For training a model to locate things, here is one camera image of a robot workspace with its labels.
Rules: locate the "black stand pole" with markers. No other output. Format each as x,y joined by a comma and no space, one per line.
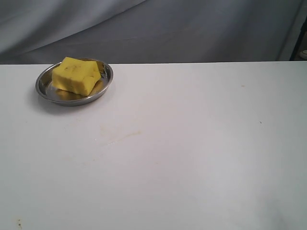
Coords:
299,40

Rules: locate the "yellow sponge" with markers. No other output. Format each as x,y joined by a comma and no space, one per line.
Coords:
76,76

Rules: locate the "stainless steel round pan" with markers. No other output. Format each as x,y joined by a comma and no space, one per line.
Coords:
46,90

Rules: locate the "grey backdrop cloth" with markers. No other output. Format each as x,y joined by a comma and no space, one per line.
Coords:
149,31

